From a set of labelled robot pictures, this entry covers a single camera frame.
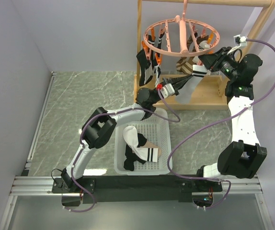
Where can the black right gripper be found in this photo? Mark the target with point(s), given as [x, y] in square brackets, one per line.
[212, 61]

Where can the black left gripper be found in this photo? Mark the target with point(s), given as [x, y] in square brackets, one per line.
[178, 83]

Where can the white sock with black stripes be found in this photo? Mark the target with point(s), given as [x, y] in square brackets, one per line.
[185, 93]

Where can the pink round clip hanger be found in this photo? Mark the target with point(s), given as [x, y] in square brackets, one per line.
[156, 38]

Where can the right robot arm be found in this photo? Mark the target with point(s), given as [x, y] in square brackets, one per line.
[244, 155]

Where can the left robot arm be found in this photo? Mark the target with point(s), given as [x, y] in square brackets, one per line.
[98, 129]

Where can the wooden hanger rack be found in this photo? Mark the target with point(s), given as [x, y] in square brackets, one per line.
[210, 92]

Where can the hanging brown striped sock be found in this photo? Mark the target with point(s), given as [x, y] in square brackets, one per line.
[185, 64]

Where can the hanging black white striped sock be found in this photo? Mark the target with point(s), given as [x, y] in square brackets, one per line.
[157, 69]

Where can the white plastic laundry basket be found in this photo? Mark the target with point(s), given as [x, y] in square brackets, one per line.
[156, 131]

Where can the beige sock in basket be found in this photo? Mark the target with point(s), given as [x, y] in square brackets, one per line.
[151, 145]

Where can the black sock in basket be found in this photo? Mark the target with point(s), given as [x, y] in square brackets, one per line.
[131, 157]

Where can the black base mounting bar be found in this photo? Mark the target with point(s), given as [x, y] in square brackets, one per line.
[146, 188]

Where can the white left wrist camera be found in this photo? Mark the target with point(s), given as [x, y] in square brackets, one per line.
[166, 90]

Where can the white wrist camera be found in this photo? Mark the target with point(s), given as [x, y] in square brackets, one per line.
[240, 42]
[166, 90]

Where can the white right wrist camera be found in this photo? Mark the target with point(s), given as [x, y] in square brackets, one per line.
[240, 42]

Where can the aluminium rail frame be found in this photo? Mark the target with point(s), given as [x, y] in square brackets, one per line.
[46, 186]

